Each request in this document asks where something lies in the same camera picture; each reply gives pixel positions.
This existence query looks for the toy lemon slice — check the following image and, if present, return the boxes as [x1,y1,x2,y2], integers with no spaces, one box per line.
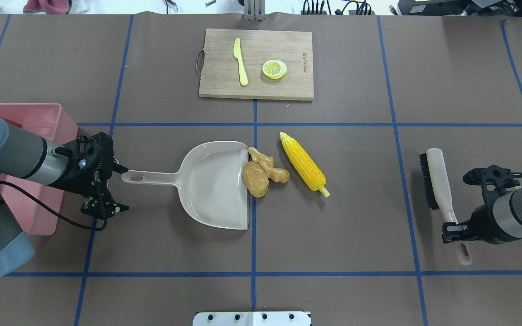
[261,59,288,80]

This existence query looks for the beige hand brush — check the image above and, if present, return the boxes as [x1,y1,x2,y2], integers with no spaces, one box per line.
[419,148,473,266]

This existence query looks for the bamboo cutting board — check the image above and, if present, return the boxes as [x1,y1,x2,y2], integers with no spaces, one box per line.
[198,28,314,101]

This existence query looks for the yellow plastic toy knife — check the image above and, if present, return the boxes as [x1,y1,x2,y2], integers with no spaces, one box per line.
[232,37,249,86]

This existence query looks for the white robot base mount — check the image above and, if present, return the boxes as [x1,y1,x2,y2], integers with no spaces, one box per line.
[192,310,312,326]

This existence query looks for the beige plastic dustpan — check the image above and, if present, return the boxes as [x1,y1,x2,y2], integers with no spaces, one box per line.
[121,141,249,230]

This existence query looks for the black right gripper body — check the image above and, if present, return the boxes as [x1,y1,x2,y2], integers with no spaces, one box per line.
[462,165,520,245]

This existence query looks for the brown toy potato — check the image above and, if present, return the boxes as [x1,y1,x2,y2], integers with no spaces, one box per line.
[241,161,269,198]

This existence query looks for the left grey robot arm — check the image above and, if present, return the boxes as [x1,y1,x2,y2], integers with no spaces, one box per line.
[0,118,129,278]

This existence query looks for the pink cloth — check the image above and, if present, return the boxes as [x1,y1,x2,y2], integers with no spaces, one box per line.
[23,0,72,14]

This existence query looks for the pink plastic bin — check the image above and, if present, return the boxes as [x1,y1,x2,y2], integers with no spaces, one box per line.
[0,103,78,236]

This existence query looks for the yellow toy corn cob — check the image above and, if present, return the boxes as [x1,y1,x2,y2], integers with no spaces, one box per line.
[279,132,331,198]

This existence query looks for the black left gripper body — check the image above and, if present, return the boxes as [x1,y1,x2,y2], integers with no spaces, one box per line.
[54,132,115,197]

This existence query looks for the toy ginger root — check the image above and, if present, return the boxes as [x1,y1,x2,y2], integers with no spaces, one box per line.
[248,147,290,183]

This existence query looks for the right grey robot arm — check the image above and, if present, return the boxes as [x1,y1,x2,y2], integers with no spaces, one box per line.
[430,165,522,265]

